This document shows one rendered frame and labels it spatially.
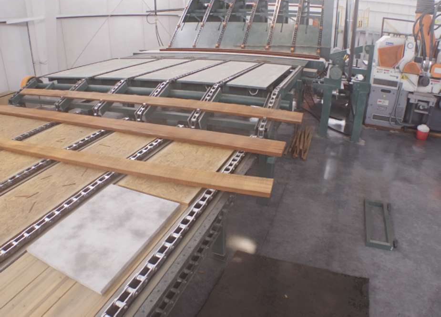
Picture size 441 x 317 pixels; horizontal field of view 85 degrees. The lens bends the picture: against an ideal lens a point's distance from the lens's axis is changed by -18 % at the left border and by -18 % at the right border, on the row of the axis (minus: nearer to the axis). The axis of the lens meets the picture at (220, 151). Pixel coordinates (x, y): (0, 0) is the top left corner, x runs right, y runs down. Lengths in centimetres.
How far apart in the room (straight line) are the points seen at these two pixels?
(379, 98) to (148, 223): 486
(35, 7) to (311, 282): 733
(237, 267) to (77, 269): 133
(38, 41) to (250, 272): 679
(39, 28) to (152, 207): 646
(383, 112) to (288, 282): 413
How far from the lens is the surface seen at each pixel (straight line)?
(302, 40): 698
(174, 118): 288
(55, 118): 306
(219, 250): 229
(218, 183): 152
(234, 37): 733
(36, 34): 761
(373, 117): 564
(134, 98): 309
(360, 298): 223
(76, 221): 146
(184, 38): 787
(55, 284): 123
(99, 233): 135
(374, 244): 265
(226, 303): 202
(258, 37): 717
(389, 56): 551
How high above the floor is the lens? 167
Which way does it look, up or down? 25 degrees down
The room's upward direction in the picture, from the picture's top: straight up
